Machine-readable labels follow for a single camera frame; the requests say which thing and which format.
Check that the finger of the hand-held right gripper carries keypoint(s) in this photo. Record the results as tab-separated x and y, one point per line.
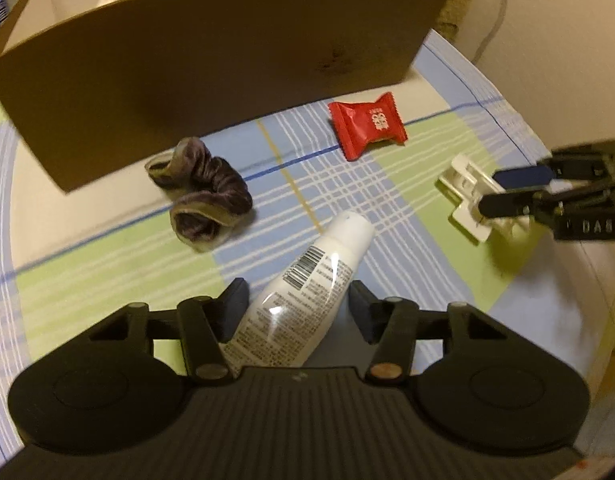
522	176
507	204

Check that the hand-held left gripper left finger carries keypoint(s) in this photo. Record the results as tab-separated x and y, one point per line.
236	302

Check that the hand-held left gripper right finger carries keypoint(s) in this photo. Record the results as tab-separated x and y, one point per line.
363	312

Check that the white plastic clip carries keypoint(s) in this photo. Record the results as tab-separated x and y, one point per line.
462	195

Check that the white squeeze tube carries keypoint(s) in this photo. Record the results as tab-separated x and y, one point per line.
297	285

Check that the brown cardboard box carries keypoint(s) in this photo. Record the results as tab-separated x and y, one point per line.
212	85

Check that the purple velvet scrunchie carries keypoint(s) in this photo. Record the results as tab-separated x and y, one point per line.
212	180

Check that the red candy packet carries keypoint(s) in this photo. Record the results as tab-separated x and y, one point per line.
367	125

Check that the beige quilted cushion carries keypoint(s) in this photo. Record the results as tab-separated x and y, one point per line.
452	5

